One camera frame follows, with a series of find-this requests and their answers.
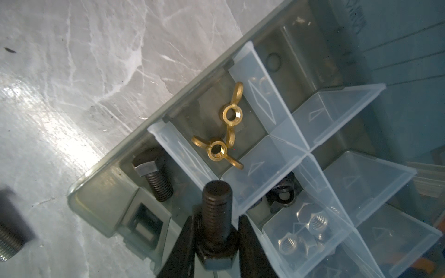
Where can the black hex bolt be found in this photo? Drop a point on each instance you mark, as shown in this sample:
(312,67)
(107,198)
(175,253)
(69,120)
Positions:
(150,164)
(217,239)

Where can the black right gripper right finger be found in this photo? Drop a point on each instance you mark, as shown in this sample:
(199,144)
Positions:
(253,262)

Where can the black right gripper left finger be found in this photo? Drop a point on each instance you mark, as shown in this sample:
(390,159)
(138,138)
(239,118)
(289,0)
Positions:
(181,261)

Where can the brass wing nut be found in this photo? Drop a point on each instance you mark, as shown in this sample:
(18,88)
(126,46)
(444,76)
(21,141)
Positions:
(231,114)
(217,151)

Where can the grey plastic organizer box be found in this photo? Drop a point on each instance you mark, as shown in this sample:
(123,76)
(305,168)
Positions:
(333,91)

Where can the black wing nut cluster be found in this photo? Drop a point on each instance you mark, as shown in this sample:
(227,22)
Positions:
(283,194)

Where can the silver bolt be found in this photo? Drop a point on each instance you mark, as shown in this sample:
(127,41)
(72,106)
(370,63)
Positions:
(15,230)

